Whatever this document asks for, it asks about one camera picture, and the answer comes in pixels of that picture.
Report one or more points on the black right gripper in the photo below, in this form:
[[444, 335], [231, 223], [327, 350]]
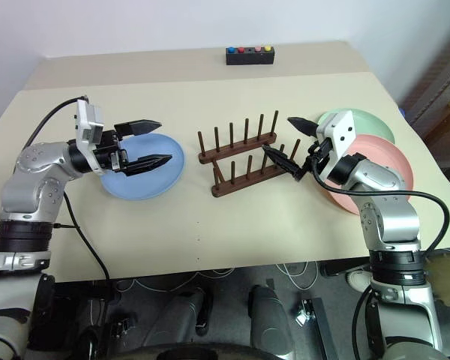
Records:
[[318, 150]]

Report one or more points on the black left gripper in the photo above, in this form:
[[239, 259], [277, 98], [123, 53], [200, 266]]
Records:
[[107, 150]]

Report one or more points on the blue plate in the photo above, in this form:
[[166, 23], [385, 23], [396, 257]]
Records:
[[161, 180]]

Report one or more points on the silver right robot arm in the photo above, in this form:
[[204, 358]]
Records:
[[390, 225]]

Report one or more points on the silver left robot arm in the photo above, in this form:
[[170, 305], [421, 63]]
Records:
[[33, 157]]

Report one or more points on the brown wooden dish rack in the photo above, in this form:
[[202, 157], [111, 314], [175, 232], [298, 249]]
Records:
[[247, 181]]

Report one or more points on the green plate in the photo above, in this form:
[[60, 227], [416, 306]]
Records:
[[371, 123]]

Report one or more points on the black button box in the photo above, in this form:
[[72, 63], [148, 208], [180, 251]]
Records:
[[249, 59]]

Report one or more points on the pink red plate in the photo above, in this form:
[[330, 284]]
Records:
[[390, 153]]

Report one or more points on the white shoe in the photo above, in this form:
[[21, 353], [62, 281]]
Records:
[[358, 279]]

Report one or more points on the brown wooden cabinet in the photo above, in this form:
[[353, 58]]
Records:
[[446, 138]]

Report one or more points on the small caster wheel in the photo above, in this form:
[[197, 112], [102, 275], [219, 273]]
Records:
[[302, 313]]

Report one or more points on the dark grey rounded shell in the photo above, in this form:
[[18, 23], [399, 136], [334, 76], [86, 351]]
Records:
[[270, 318], [183, 311]]

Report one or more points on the black metal bar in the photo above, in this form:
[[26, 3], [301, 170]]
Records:
[[320, 330]]

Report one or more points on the olive yellow object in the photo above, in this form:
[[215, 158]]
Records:
[[448, 277]]

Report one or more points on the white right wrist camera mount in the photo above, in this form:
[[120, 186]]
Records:
[[341, 131]]

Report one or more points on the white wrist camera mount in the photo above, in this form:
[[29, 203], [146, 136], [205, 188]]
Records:
[[90, 123], [341, 131]]

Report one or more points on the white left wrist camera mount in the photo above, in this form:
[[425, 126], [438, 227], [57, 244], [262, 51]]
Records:
[[90, 123]]

